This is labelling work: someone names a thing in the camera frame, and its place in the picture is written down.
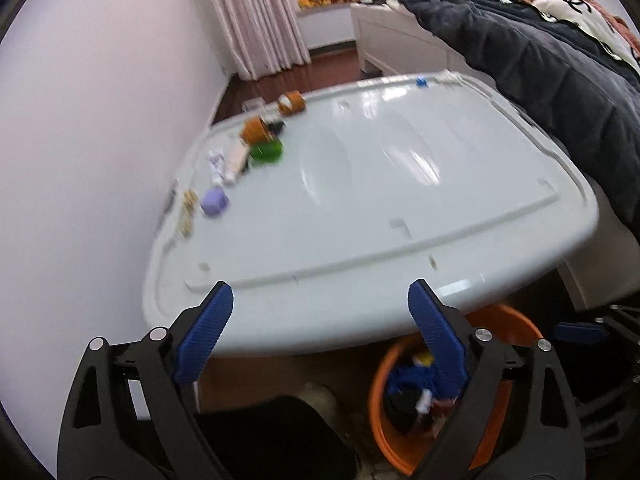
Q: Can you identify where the orange plastic bucket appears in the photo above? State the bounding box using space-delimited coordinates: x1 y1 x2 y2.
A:
368 304 542 476

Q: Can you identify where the purple earbud case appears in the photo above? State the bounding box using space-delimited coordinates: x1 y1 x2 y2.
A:
200 186 229 217

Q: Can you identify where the white blue ointment tube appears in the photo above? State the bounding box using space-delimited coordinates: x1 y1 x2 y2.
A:
207 148 226 186

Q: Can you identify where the pink cosmetic tube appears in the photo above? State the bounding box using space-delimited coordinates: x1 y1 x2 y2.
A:
222 139 250 185

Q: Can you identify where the black hair clip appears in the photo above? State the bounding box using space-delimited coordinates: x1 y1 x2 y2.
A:
265 119 285 136

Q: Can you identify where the clear plastic box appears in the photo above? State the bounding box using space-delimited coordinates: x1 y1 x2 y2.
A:
242 98 266 113

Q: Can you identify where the dark grey blanket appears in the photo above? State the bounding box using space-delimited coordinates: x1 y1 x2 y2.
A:
372 0 640 241

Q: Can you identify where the crumpled white tissue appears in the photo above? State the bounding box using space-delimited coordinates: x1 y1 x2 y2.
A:
435 70 464 86

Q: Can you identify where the white black patterned pillow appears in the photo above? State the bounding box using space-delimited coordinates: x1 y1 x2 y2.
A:
529 0 639 72

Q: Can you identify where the pink left curtain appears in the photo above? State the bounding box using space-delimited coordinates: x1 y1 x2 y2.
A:
212 0 310 81

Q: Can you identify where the white bed frame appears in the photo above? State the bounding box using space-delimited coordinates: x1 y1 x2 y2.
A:
350 3 496 89

